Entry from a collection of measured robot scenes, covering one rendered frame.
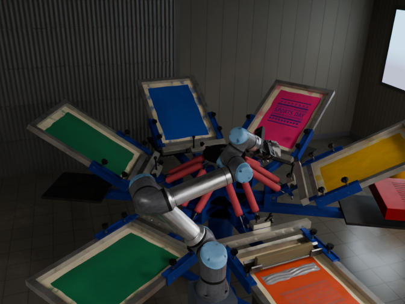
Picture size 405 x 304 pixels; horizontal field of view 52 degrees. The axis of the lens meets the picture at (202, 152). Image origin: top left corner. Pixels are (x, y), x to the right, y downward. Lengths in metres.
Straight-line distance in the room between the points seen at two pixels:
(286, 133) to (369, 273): 1.53
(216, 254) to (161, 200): 0.39
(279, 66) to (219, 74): 0.92
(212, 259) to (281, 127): 2.12
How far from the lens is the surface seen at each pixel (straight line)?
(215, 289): 1.93
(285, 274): 2.52
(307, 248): 2.61
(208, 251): 1.86
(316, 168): 3.32
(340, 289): 2.52
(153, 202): 1.62
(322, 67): 6.66
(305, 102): 3.91
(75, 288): 2.46
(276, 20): 6.11
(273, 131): 3.73
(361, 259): 4.42
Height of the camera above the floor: 2.56
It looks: 24 degrees down
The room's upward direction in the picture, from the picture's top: 1 degrees clockwise
